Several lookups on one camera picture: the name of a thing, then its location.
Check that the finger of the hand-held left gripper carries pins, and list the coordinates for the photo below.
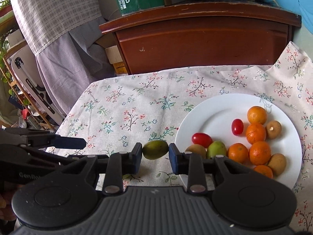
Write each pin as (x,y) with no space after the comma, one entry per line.
(71,143)
(102,157)

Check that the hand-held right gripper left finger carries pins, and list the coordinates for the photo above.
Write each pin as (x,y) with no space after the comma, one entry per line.
(135,160)

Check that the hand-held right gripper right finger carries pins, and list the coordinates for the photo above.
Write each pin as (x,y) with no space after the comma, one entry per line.
(173,158)

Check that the green jujube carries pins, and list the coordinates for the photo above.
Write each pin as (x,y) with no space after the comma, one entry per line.
(155,149)
(216,149)

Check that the brown kiwi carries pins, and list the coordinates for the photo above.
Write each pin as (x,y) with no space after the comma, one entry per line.
(277,164)
(195,150)
(273,129)

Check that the red cherry tomato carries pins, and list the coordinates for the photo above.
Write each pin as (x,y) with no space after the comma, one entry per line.
(237,126)
(202,139)

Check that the white plate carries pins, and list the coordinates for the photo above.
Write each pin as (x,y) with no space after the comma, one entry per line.
(215,115)

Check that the orange mandarin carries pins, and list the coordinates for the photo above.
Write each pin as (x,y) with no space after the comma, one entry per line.
(255,133)
(260,152)
(263,171)
(256,114)
(238,153)

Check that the person's left hand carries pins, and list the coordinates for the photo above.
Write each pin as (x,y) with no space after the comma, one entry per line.
(6,215)

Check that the floral tablecloth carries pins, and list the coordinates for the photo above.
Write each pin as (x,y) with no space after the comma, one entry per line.
(137,98)

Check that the white folded table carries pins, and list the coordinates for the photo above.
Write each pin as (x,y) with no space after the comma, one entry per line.
(31,83)

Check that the lavender gingham cloth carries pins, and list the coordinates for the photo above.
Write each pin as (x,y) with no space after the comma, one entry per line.
(73,71)

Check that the open cardboard box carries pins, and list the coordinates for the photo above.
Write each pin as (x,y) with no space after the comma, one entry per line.
(116,58)

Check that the brown wooden cabinet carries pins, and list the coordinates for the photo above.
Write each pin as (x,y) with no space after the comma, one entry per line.
(195,46)

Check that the checked cloth cover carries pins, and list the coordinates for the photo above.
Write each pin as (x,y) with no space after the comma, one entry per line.
(53,12)

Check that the green houseplant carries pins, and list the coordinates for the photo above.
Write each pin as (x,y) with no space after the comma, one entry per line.
(5,5)

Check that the blue cloth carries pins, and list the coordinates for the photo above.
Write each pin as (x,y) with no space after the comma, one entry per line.
(291,7)

